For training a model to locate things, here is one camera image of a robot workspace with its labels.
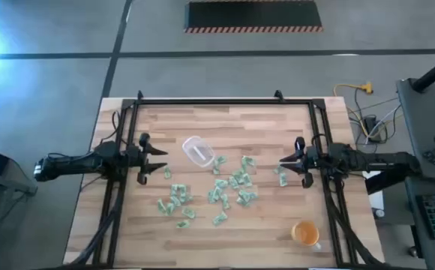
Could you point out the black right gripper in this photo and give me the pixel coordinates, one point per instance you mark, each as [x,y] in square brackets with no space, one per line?
[309,161]

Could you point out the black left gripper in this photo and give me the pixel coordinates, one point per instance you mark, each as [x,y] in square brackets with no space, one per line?
[142,159]

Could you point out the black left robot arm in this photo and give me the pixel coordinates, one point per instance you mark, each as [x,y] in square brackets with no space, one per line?
[75,163]

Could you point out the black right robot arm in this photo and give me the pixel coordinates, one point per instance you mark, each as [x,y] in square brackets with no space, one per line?
[375,160]

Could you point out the clear plastic container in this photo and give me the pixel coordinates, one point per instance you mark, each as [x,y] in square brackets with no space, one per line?
[193,146]

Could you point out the orange cup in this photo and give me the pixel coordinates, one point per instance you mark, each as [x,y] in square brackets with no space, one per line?
[305,233]

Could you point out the black power strip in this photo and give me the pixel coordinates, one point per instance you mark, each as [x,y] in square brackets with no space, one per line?
[370,123]

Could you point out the white paper sheet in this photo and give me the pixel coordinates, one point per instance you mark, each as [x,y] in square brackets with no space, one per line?
[378,200]

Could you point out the small round white cap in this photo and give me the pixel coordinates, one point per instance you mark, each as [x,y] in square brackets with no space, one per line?
[380,213]

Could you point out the small black controller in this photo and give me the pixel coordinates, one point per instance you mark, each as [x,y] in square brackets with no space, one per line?
[432,157]

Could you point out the grey side stand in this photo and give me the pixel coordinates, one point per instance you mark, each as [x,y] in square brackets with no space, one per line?
[15,183]

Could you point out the black caster wheel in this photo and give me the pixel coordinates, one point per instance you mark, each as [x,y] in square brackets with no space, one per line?
[413,251]

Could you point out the black hazard-striped floor mat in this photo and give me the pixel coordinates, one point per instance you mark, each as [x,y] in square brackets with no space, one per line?
[251,15]

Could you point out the black metal table frame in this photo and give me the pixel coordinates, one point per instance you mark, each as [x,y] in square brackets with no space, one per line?
[221,101]

